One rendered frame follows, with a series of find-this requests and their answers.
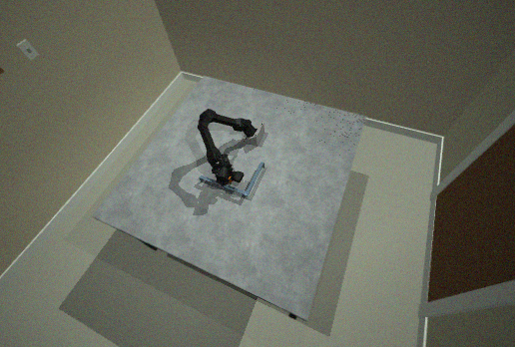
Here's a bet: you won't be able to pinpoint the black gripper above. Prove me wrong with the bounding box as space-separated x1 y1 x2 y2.
212 165 244 182

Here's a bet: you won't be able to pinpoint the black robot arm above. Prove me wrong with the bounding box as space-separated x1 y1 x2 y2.
198 109 257 185

